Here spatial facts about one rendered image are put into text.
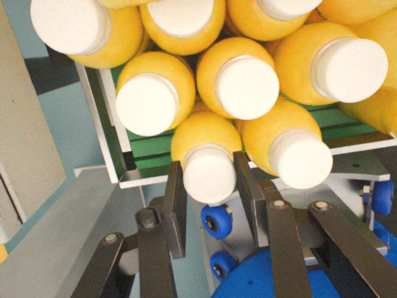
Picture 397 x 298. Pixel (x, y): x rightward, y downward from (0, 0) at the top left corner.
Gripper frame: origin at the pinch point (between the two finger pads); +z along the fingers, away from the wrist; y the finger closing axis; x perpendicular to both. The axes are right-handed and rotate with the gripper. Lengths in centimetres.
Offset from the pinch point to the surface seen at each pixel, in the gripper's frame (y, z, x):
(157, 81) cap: -2.2, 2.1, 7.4
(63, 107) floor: -61, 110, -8
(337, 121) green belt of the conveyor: 17.6, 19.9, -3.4
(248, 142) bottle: 3.7, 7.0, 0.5
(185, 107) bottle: -1.0, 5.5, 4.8
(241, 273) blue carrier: 1.8, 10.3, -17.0
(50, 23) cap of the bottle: -7.6, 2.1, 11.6
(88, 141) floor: -54, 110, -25
